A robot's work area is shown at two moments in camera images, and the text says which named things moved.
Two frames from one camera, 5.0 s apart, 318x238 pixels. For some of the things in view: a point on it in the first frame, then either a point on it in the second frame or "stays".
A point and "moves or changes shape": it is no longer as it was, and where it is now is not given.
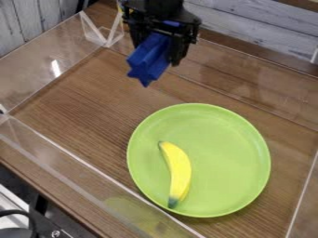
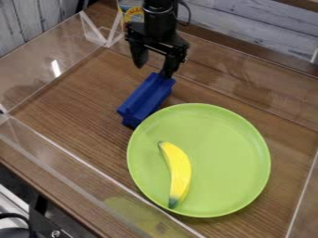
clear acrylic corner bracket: (103, 36) stays
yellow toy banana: (179, 171) stays
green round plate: (225, 150) stays
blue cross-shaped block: (150, 59) moves or changes shape
